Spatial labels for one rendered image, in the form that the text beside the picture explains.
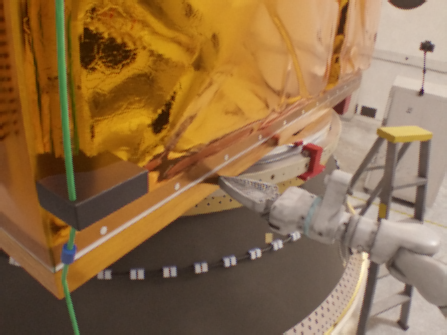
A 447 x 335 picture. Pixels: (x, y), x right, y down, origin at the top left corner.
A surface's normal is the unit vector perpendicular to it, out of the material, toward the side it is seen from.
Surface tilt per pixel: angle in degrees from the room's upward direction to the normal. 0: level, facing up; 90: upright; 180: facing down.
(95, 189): 0
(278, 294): 62
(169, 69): 92
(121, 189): 90
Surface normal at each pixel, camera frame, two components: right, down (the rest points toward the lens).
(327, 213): -0.40, -0.18
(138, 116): 0.76, 0.36
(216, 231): 0.40, -0.04
